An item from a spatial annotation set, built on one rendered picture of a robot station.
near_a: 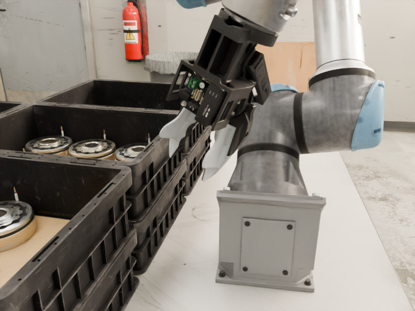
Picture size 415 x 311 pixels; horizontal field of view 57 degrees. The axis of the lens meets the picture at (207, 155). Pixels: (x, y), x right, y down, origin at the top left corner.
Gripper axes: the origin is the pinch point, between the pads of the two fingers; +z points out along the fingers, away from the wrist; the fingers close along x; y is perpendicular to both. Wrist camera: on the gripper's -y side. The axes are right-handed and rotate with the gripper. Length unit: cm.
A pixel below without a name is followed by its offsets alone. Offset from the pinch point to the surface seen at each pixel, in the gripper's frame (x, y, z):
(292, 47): -76, -289, 22
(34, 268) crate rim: -1.1, 23.2, 6.9
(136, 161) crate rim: -9.4, -1.8, 7.5
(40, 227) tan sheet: -16.0, 7.9, 22.4
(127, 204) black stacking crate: -6.6, 1.0, 13.1
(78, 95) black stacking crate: -56, -36, 26
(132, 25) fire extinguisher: -199, -233, 62
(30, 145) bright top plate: -42, -10, 28
